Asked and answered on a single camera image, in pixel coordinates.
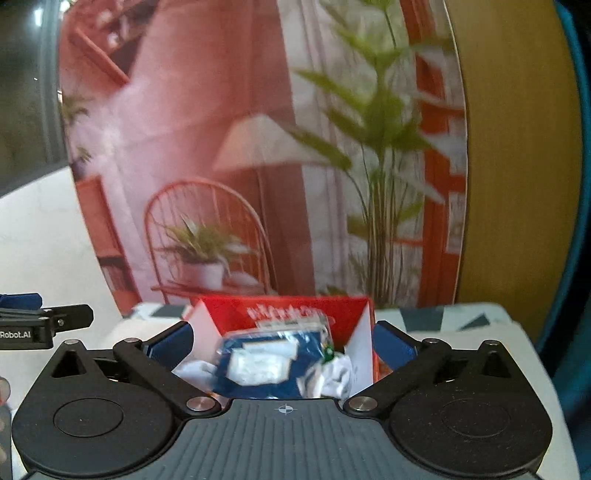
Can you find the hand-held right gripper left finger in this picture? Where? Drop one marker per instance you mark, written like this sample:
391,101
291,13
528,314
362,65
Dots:
171,342

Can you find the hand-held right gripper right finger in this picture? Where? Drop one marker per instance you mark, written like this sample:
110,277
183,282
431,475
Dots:
395,342

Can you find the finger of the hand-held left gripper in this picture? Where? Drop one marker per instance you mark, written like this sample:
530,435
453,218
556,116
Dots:
60,316
21,301

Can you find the green mesh sachet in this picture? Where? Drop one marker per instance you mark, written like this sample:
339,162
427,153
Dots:
328,354

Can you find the blue cloth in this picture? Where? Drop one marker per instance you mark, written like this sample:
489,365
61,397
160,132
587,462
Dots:
272,355

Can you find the red strawberry cardboard box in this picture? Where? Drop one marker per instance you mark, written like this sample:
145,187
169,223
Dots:
286,309

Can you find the person's left hand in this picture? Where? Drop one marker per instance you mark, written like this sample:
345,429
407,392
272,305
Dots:
3,392

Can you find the wooden board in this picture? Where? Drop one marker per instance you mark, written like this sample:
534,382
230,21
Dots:
517,161

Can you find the dark window pane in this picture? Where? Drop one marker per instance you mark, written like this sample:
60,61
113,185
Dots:
27,83

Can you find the wall poster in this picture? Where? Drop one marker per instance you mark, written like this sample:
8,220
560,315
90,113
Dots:
231,115

